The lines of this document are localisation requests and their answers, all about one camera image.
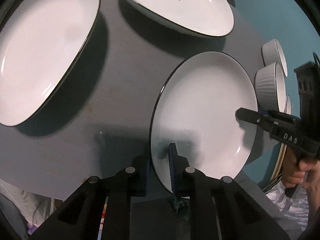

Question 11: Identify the white ribbed bowl front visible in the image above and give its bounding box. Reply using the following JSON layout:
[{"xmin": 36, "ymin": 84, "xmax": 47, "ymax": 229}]
[{"xmin": 285, "ymin": 95, "xmax": 292, "ymax": 115}]

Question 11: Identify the white ribbed bowl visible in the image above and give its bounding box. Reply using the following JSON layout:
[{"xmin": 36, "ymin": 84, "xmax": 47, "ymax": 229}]
[
  {"xmin": 285, "ymin": 95, "xmax": 292, "ymax": 115},
  {"xmin": 261, "ymin": 38, "xmax": 288, "ymax": 77},
  {"xmin": 254, "ymin": 62, "xmax": 286, "ymax": 112}
]

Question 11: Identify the white plate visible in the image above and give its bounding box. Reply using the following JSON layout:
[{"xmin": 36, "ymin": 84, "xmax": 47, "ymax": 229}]
[
  {"xmin": 126, "ymin": 0, "xmax": 234, "ymax": 37},
  {"xmin": 1, "ymin": 0, "xmax": 100, "ymax": 127},
  {"xmin": 150, "ymin": 51, "xmax": 258, "ymax": 190}
]

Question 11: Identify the white ribbed bowl back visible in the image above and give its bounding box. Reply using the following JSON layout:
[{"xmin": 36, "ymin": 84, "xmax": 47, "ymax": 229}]
[{"xmin": 261, "ymin": 38, "xmax": 288, "ymax": 77}]

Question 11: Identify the person's right hand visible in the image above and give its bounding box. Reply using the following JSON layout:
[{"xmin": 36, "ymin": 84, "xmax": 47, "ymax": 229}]
[{"xmin": 282, "ymin": 146, "xmax": 319, "ymax": 211}]

